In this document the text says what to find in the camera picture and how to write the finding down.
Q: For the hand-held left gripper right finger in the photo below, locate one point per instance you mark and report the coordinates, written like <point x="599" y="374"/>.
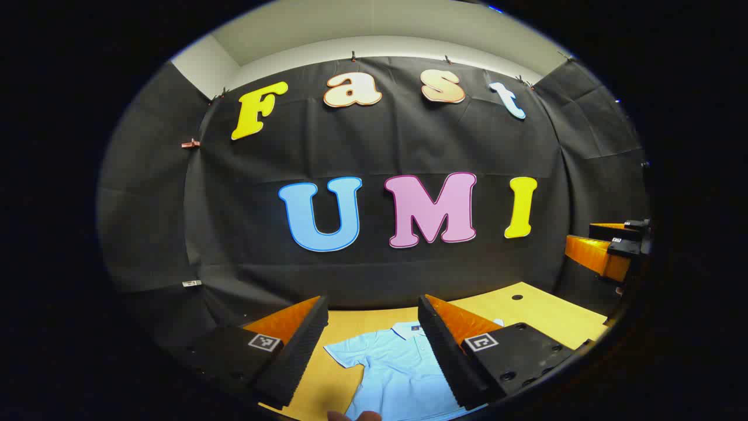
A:
<point x="447" y="356"/>

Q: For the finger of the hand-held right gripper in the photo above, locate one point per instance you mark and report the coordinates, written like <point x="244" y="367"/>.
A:
<point x="613" y="230"/>
<point x="596" y="257"/>

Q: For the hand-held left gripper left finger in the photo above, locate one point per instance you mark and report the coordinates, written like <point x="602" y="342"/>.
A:
<point x="301" y="351"/>

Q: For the light blue T-shirt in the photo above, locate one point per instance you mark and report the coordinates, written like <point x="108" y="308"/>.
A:
<point x="391" y="368"/>

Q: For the white clip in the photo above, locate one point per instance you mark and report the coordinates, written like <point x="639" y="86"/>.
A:
<point x="191" y="283"/>

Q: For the black backdrop cloth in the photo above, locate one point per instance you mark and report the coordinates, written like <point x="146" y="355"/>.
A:
<point x="409" y="146"/>

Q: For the copper clip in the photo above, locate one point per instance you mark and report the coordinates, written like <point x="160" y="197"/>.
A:
<point x="190" y="143"/>

